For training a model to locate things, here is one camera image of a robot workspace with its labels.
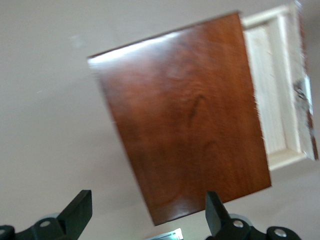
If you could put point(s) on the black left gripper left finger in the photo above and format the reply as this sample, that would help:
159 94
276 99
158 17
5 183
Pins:
75 215

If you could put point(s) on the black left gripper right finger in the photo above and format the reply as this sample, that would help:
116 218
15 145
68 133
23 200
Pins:
217 220

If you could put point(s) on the dark wooden drawer cabinet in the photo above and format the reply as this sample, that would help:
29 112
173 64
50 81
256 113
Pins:
180 120

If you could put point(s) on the table cover sheet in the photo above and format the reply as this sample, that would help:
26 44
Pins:
50 100

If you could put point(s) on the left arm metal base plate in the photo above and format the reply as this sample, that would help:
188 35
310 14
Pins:
167 235

